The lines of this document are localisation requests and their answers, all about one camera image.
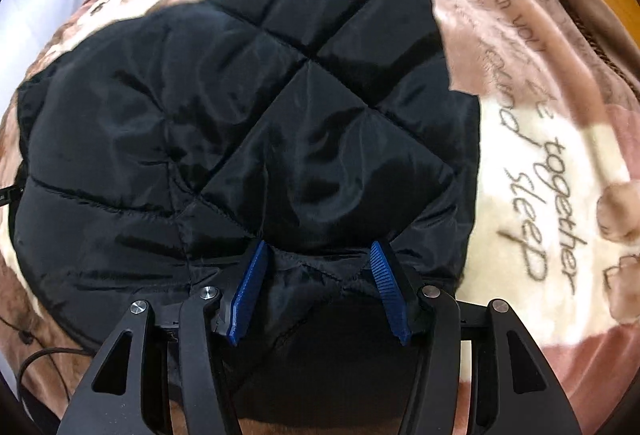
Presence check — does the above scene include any black padded jacket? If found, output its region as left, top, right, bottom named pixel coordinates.
left=14, top=0, right=480, bottom=434

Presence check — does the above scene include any black cable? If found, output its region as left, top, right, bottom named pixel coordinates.
left=0, top=313, right=97, bottom=416

